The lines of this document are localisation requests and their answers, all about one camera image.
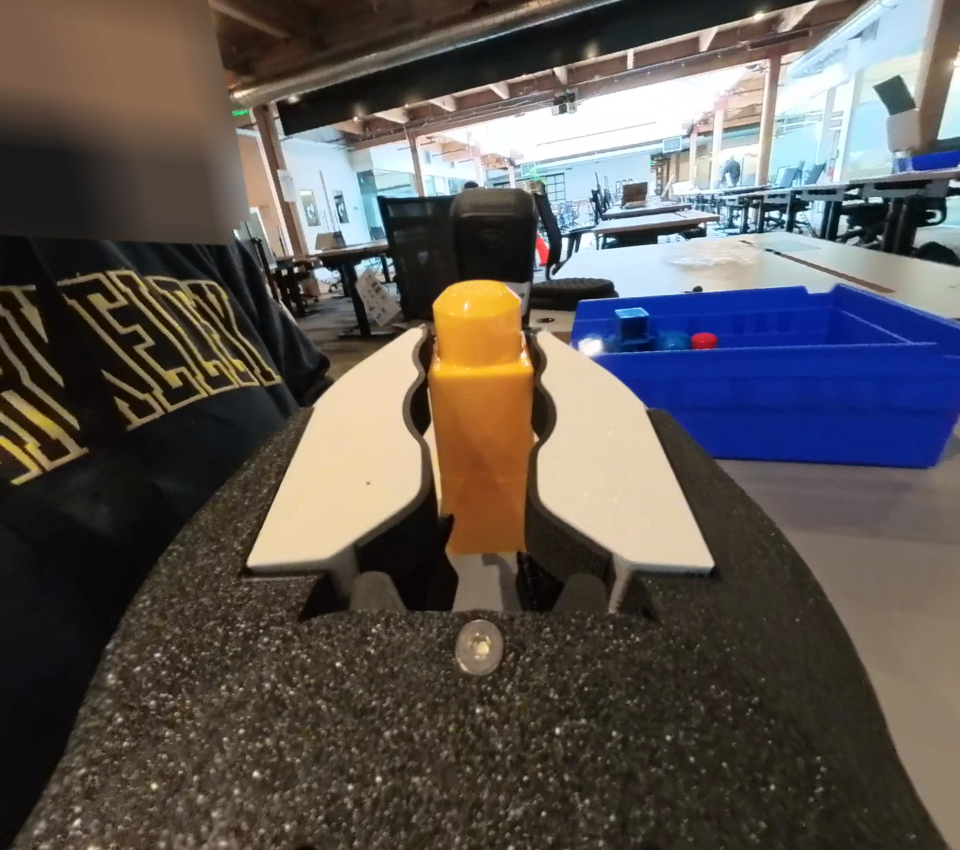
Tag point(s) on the dark printed sweatshirt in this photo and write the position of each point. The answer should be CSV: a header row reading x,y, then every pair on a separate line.
x,y
127,415

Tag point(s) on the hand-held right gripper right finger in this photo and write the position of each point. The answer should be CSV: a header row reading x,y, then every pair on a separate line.
x,y
607,460

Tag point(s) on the yellow mega block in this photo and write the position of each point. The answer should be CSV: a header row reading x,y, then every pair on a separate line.
x,y
480,430

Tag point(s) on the blue mega block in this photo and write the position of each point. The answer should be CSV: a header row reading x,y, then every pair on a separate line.
x,y
631,328

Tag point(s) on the black round cushion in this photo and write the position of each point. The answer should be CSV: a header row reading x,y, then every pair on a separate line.
x,y
564,291

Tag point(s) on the clear plastic bag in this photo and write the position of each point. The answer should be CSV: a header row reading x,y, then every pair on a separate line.
x,y
709,255

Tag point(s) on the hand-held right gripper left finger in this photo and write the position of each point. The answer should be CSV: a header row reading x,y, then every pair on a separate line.
x,y
352,460

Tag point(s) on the red mega block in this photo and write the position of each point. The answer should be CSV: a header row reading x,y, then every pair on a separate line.
x,y
703,340

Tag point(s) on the row of office desks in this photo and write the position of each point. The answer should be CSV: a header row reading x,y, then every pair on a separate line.
x,y
810,204

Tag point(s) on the black mesh office chair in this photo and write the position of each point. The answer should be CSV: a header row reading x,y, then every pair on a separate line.
x,y
414,257

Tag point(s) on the blue plastic bin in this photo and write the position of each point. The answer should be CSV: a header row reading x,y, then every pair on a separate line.
x,y
787,385

